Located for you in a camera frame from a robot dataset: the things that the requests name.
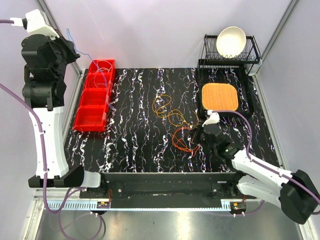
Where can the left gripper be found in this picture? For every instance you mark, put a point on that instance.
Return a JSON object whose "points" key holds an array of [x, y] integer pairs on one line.
{"points": [[72, 54]]}

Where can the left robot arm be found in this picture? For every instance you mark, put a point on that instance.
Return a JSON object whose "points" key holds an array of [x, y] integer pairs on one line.
{"points": [[44, 95]]}

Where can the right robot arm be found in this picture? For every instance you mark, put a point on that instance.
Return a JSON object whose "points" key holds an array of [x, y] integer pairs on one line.
{"points": [[293, 192]]}

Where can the orange woven mat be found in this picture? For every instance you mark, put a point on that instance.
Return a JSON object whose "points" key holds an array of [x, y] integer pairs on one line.
{"points": [[219, 97]]}

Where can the red bin farthest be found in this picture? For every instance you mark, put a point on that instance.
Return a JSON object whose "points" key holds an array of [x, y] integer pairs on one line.
{"points": [[102, 66]]}

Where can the red bin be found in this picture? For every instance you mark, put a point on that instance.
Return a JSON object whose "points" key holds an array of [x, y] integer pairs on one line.
{"points": [[98, 80], [102, 66], [94, 97], [90, 118]]}

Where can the red bin nearest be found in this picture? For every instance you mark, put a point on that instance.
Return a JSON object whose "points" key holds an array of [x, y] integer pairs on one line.
{"points": [[90, 118]]}

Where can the white cup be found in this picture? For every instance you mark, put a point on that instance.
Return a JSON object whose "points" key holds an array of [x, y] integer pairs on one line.
{"points": [[251, 69]]}

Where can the black dish rack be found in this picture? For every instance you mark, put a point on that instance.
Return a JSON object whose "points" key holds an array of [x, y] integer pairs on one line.
{"points": [[210, 56]]}

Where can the white bowl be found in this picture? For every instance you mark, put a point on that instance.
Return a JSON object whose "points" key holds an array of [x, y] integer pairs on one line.
{"points": [[231, 42]]}

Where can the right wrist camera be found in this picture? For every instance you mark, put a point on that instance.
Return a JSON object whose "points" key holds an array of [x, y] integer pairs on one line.
{"points": [[212, 118]]}

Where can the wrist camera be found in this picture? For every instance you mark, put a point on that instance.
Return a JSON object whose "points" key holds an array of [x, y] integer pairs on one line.
{"points": [[212, 118], [35, 23]]}

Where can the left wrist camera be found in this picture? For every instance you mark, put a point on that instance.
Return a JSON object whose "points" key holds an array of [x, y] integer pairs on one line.
{"points": [[35, 23]]}

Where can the aluminium frame post right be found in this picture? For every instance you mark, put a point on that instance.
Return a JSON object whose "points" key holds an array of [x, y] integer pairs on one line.
{"points": [[291, 7]]}

